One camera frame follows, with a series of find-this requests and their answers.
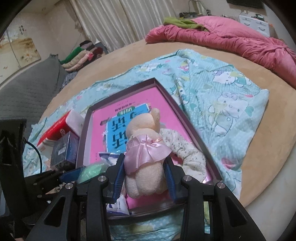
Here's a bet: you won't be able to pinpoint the beige bear pink dress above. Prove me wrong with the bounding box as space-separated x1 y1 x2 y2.
124 108 171 199

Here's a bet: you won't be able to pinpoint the white floral scrunchie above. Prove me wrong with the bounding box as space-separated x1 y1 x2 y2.
159 128 207 182

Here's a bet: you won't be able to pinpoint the green ball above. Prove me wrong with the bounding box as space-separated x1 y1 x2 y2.
77 162 109 184

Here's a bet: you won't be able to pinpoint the silver purple snack packet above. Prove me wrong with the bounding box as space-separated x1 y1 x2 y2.
103 153 130 216

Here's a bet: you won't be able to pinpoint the dark shallow tray box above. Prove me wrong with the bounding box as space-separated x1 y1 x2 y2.
75 78 224 220

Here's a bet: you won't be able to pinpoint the pink and blue book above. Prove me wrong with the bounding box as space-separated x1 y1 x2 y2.
83 86 208 210

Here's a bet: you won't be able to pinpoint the dark blue small box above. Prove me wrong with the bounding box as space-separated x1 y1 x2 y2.
50 132 79 171

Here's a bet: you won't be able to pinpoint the red white tissue box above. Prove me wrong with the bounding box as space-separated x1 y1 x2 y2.
37 110 84 159

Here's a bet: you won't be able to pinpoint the Hello Kitty blue cloth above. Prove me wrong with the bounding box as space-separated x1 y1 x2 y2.
22 48 270 241

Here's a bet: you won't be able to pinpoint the grey quilted headboard cover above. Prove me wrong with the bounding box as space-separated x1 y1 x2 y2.
1 55 68 138

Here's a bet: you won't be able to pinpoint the stack of folded clothes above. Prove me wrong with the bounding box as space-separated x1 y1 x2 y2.
59 40 108 73

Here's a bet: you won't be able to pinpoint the green garment on duvet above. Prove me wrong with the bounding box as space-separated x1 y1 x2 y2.
163 17 208 32

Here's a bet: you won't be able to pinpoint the white curtains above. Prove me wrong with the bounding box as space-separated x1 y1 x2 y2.
70 1 178 52

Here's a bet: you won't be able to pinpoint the pink quilted duvet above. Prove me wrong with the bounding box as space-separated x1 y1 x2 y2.
145 16 295 87

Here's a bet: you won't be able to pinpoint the white drawer cabinet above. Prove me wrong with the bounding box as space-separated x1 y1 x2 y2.
238 14 270 37

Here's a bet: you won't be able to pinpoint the black cable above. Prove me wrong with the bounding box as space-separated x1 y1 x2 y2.
23 138 43 174

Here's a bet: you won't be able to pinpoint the painted wall panels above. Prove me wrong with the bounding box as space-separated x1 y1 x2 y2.
0 25 41 83

